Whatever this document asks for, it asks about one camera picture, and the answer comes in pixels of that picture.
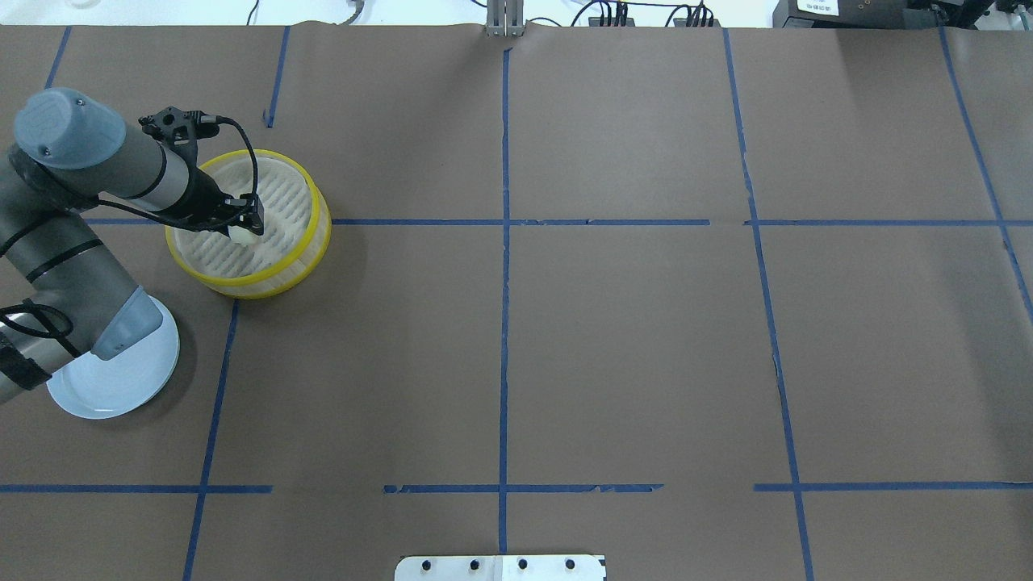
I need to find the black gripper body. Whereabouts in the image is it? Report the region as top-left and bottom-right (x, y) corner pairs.
(166, 158), (240, 235)

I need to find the white steamed bun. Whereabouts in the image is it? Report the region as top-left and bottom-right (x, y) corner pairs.
(228, 227), (261, 246)

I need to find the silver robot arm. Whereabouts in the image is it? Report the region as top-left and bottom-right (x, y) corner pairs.
(1, 87), (265, 402)

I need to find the yellow rimmed steamer basket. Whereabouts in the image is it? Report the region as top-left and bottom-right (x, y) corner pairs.
(165, 149), (332, 300)

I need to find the light blue plate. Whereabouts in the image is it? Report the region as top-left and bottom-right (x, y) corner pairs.
(46, 295), (180, 420)

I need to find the black desktop computer box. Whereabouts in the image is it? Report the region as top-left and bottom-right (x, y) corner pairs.
(772, 1), (996, 30)

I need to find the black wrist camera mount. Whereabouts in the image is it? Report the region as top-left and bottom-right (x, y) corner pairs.
(137, 108), (220, 147)

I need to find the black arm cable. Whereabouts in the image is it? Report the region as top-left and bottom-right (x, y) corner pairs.
(97, 116), (261, 235)

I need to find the aluminium frame post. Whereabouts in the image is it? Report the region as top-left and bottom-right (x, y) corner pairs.
(483, 0), (526, 38)

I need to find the white pedestal column with base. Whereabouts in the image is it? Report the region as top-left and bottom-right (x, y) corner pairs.
(394, 554), (608, 580)

